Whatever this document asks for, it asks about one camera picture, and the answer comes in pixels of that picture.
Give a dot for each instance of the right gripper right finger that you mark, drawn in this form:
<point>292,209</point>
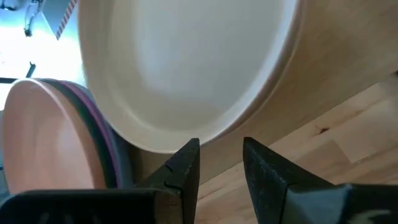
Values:
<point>280,193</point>

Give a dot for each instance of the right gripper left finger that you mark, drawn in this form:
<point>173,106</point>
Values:
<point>174,193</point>

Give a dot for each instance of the blue plate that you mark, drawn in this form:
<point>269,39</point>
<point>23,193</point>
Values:
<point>126,161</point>

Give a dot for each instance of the purple plate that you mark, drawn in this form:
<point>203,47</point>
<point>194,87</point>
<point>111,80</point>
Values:
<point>114,155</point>

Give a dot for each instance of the dark green plate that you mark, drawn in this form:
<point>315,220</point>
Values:
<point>104,155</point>

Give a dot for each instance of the beige grey plate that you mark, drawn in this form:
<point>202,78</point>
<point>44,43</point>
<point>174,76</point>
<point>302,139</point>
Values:
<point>186,62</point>

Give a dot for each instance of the terracotta orange plate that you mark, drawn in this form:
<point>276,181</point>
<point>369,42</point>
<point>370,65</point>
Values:
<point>46,140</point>

